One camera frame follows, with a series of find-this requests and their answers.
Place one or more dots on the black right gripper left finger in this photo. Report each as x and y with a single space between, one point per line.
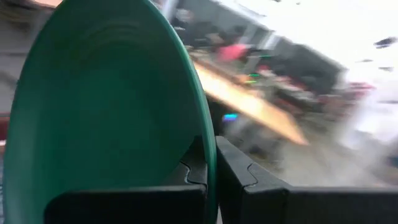
124 205

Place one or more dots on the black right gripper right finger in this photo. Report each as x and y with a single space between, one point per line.
264 205

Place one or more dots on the large green plate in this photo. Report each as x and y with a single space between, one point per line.
102 93

